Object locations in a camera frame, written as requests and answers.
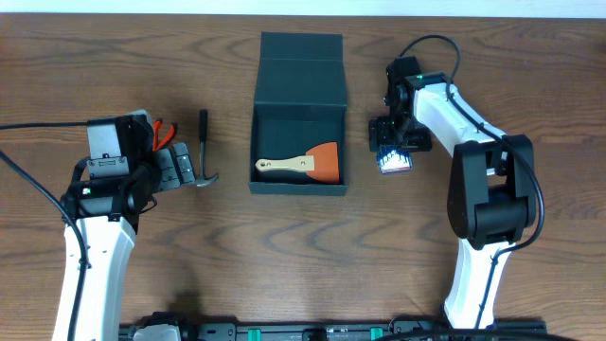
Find orange handled pliers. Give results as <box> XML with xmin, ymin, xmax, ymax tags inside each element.
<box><xmin>151</xmin><ymin>118</ymin><xmax>180</xmax><ymax>153</ymax></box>

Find blue precision screwdriver set case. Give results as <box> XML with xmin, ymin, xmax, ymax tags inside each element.
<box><xmin>377</xmin><ymin>145</ymin><xmax>413</xmax><ymax>174</ymax></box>

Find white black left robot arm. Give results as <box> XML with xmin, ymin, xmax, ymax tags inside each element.
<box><xmin>53</xmin><ymin>110</ymin><xmax>195</xmax><ymax>340</ymax></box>

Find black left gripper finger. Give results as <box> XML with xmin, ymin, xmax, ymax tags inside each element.
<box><xmin>172</xmin><ymin>142</ymin><xmax>196</xmax><ymax>185</ymax></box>
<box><xmin>153</xmin><ymin>148</ymin><xmax>181</xmax><ymax>192</ymax></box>

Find black handled claw hammer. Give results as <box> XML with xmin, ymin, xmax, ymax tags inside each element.
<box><xmin>191</xmin><ymin>109</ymin><xmax>219</xmax><ymax>188</ymax></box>

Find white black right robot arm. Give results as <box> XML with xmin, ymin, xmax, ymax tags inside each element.
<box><xmin>368</xmin><ymin>71</ymin><xmax>537</xmax><ymax>329</ymax></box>

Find orange scraper with wooden handle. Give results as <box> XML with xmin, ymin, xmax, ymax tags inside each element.
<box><xmin>255</xmin><ymin>142</ymin><xmax>340</xmax><ymax>184</ymax></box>

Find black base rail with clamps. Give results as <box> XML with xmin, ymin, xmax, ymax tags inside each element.
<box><xmin>117</xmin><ymin>311</ymin><xmax>548</xmax><ymax>341</ymax></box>

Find dark green open box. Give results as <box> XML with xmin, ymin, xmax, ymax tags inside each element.
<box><xmin>248</xmin><ymin>32</ymin><xmax>348</xmax><ymax>196</ymax></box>

